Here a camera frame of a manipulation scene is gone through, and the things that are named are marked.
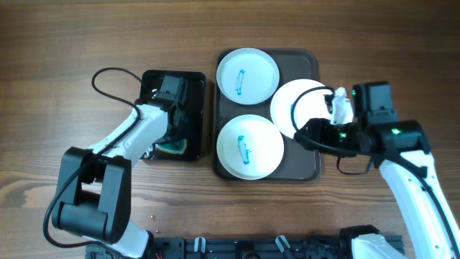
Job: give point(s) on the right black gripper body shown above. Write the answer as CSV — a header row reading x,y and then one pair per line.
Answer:
x,y
342,137

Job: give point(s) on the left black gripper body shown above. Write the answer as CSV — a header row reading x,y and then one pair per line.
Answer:
x,y
181,132

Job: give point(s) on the teal yellow sponge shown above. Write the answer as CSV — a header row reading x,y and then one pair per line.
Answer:
x,y
175,148

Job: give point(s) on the white plate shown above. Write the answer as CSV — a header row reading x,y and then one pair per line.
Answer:
x,y
247,76
250,147
311,105

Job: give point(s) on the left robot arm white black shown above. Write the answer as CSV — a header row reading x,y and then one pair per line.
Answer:
x,y
94,187

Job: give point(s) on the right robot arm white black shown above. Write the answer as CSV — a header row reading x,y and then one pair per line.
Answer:
x,y
367,124

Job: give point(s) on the black water tray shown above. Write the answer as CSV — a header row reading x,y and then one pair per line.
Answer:
x,y
196,108

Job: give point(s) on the brown serving tray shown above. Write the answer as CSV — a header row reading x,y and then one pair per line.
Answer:
x,y
298,165

